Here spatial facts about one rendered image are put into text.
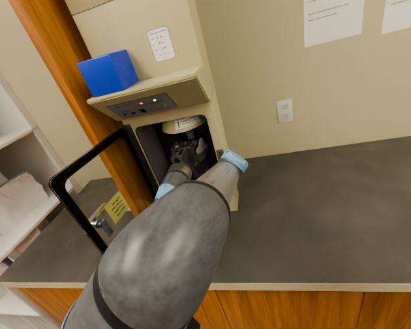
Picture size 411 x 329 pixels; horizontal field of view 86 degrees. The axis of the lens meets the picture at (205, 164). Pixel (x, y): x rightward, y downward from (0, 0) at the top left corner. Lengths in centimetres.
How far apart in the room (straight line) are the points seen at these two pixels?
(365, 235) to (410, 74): 74
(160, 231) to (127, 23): 61
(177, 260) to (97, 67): 55
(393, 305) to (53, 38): 124
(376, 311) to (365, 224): 27
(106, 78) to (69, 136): 97
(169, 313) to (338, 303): 75
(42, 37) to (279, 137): 102
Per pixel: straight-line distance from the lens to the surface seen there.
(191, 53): 68
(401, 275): 81
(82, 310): 28
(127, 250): 23
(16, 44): 156
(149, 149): 87
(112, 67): 65
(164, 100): 66
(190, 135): 85
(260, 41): 110
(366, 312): 99
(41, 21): 79
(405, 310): 100
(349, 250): 83
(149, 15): 71
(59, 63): 77
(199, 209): 24
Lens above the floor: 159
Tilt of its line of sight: 30 degrees down
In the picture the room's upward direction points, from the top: 17 degrees counter-clockwise
